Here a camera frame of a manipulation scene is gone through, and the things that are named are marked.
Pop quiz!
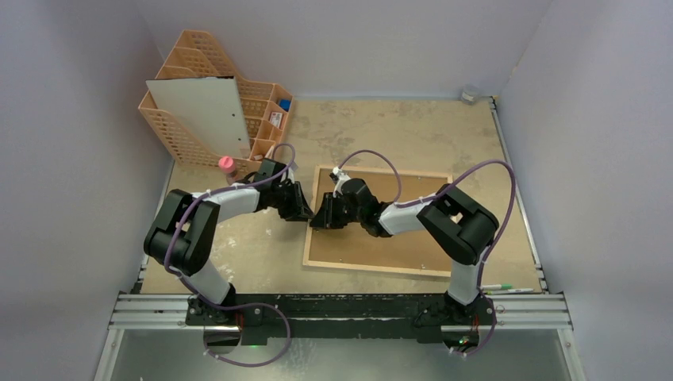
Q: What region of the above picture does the red white small box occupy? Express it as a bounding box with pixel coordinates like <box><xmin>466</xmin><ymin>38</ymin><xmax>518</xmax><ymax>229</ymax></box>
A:
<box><xmin>269</xmin><ymin>111</ymin><xmax>284</xmax><ymax>129</ymax></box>

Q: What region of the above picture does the white marker pen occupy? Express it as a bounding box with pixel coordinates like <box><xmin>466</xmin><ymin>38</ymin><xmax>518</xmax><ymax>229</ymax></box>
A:
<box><xmin>506</xmin><ymin>288</ymin><xmax>535</xmax><ymax>294</ymax></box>

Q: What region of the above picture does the orange plastic desk organizer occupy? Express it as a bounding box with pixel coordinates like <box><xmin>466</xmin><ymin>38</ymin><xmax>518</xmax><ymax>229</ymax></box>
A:
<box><xmin>138</xmin><ymin>29</ymin><xmax>294</xmax><ymax>175</ymax></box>

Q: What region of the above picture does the white board in organizer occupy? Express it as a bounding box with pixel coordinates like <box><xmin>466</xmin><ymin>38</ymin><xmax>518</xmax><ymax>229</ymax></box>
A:
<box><xmin>146</xmin><ymin>76</ymin><xmax>251</xmax><ymax>158</ymax></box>

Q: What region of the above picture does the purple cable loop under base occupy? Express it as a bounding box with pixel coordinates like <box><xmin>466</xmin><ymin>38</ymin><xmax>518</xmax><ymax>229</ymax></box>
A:
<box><xmin>203</xmin><ymin>302</ymin><xmax>294</xmax><ymax>368</ymax></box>

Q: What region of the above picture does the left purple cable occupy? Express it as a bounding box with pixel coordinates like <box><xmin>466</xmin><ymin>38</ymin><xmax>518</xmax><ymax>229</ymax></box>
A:
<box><xmin>163</xmin><ymin>143</ymin><xmax>297</xmax><ymax>309</ymax></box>

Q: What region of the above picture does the green capped marker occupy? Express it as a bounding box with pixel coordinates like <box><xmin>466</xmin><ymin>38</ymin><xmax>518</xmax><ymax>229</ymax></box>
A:
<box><xmin>483</xmin><ymin>283</ymin><xmax>513</xmax><ymax>291</ymax></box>

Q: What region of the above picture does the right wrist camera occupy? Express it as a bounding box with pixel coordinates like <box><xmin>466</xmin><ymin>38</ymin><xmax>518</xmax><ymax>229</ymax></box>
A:
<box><xmin>329</xmin><ymin>167</ymin><xmax>351</xmax><ymax>192</ymax></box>

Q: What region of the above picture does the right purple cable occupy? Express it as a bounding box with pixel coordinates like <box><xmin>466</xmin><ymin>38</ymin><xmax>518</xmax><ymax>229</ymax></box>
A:
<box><xmin>336</xmin><ymin>149</ymin><xmax>518</xmax><ymax>295</ymax></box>

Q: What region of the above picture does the blue item in organizer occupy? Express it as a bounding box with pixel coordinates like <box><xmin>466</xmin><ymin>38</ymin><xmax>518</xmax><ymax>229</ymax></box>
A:
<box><xmin>278</xmin><ymin>98</ymin><xmax>291</xmax><ymax>112</ymax></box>

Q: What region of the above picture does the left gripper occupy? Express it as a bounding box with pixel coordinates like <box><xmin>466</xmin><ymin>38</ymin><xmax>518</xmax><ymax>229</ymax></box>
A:
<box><xmin>271</xmin><ymin>181</ymin><xmax>313</xmax><ymax>221</ymax></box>

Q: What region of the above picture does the white wooden picture frame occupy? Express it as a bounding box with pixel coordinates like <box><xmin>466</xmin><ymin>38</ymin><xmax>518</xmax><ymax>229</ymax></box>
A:
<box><xmin>302</xmin><ymin>164</ymin><xmax>454</xmax><ymax>278</ymax></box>

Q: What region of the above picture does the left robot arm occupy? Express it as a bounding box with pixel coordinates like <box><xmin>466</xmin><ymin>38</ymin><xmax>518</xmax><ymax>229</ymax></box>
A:
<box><xmin>143</xmin><ymin>159</ymin><xmax>314</xmax><ymax>325</ymax></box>

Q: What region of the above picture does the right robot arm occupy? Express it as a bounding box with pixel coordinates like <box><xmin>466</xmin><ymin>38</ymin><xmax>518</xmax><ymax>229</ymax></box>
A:
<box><xmin>310</xmin><ymin>178</ymin><xmax>500</xmax><ymax>323</ymax></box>

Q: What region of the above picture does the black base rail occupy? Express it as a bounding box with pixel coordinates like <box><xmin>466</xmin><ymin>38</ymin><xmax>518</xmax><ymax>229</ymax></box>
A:
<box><xmin>107</xmin><ymin>293</ymin><xmax>574</xmax><ymax>345</ymax></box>

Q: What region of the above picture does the pink capped small bottle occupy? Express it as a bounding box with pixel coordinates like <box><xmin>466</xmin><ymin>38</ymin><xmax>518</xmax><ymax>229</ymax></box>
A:
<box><xmin>218</xmin><ymin>156</ymin><xmax>238</xmax><ymax>185</ymax></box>

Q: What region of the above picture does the small clear jar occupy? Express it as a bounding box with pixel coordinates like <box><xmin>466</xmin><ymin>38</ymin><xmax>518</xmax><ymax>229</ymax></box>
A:
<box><xmin>460</xmin><ymin>84</ymin><xmax>480</xmax><ymax>105</ymax></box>

